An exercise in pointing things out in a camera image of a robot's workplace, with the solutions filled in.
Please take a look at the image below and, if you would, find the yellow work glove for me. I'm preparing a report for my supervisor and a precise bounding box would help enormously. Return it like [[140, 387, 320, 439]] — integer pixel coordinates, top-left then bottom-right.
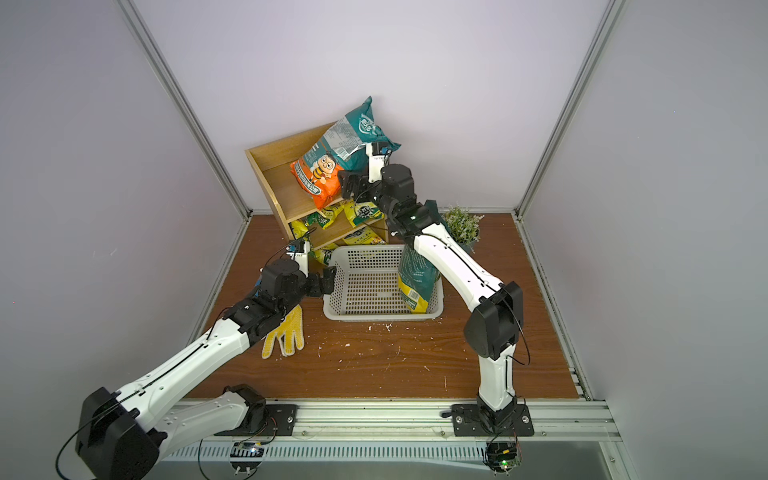
[[261, 305, 305, 360]]

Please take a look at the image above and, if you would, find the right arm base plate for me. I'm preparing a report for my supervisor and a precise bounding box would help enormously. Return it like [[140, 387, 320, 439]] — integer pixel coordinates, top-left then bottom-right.
[[440, 402, 535, 437]]

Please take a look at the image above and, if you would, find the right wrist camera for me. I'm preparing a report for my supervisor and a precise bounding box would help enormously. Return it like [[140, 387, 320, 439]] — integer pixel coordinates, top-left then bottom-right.
[[365, 141, 392, 183]]

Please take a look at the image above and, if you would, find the wooden shelf unit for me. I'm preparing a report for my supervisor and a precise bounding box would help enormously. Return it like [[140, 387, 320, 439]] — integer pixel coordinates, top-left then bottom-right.
[[245, 123, 390, 249]]

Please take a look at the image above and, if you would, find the dark green yellow soil bag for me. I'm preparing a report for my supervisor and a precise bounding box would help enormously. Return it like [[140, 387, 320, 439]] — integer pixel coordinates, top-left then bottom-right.
[[397, 245, 440, 314]]

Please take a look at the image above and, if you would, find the white plastic basket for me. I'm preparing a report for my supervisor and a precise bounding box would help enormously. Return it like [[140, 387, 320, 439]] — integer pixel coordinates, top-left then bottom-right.
[[323, 244, 444, 323]]

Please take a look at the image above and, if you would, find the aluminium front rail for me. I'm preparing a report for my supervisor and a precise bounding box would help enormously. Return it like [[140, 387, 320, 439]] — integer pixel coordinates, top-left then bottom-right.
[[128, 398, 622, 444]]

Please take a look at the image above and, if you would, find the green orange bee fertilizer bag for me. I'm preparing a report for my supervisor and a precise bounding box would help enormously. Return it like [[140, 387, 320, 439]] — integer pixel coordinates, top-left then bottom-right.
[[290, 96, 400, 210]]

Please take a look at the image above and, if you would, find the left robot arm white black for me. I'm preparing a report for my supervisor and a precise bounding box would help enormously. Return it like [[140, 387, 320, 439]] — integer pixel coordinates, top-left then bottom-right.
[[74, 258, 336, 479]]

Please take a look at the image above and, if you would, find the yellow packet lower shelf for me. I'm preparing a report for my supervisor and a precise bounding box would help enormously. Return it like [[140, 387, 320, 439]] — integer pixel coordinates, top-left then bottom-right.
[[343, 226, 385, 246]]

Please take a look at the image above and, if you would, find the green packet lower shelf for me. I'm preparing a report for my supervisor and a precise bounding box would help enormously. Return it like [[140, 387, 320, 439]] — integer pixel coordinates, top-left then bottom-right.
[[290, 220, 339, 266]]

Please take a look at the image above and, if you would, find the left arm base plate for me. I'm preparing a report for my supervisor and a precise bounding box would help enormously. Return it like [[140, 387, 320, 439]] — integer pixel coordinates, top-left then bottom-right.
[[216, 403, 299, 438]]

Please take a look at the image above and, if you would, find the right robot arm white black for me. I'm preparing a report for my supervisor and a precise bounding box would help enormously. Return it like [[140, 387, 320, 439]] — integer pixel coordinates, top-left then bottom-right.
[[339, 164, 524, 413]]

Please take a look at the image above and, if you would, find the artificial green plant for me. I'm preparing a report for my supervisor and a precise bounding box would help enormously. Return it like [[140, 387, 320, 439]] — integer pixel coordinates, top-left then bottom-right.
[[443, 206, 484, 245]]

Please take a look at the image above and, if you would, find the yellow green fertilizer packet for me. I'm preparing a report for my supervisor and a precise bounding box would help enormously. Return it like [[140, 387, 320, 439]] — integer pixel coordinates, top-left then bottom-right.
[[342, 200, 385, 227], [304, 203, 344, 230]]

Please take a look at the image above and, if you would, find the blue-grey plastic flower pot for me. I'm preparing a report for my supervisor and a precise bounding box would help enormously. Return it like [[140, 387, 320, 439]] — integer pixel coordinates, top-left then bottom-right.
[[459, 238, 479, 254]]

